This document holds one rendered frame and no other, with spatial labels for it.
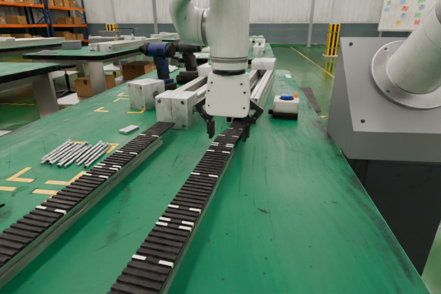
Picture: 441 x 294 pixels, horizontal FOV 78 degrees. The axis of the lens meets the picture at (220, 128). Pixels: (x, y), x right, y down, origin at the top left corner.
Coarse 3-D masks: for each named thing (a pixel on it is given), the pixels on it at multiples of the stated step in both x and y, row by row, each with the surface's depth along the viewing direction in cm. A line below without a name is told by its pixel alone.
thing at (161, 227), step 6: (156, 222) 38; (162, 222) 38; (156, 228) 37; (162, 228) 37; (168, 228) 37; (174, 228) 37; (180, 228) 37; (186, 228) 37; (168, 234) 36; (174, 234) 36; (180, 234) 36; (186, 234) 36
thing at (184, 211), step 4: (168, 208) 41; (172, 208) 41; (176, 208) 41; (180, 208) 41; (184, 208) 41; (188, 208) 41; (192, 208) 41; (168, 212) 40; (172, 212) 40; (176, 212) 40; (180, 212) 40; (184, 212) 40; (188, 212) 40; (192, 212) 40; (196, 212) 40; (200, 212) 40; (184, 216) 39; (188, 216) 39; (192, 216) 39; (196, 216) 39
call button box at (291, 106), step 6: (276, 96) 94; (276, 102) 88; (282, 102) 88; (288, 102) 88; (294, 102) 87; (276, 108) 89; (282, 108) 89; (288, 108) 88; (294, 108) 88; (276, 114) 90; (282, 114) 89; (288, 114) 89; (294, 114) 88
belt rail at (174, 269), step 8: (232, 152) 64; (224, 168) 57; (216, 184) 51; (208, 200) 46; (200, 216) 42; (192, 232) 39; (184, 248) 36; (176, 264) 34; (176, 272) 34; (168, 280) 32; (168, 288) 32
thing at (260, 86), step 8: (256, 72) 130; (272, 72) 134; (256, 80) 130; (264, 80) 108; (272, 80) 140; (256, 88) 95; (264, 88) 99; (256, 96) 83; (264, 96) 105; (264, 104) 105; (232, 120) 86; (256, 120) 84
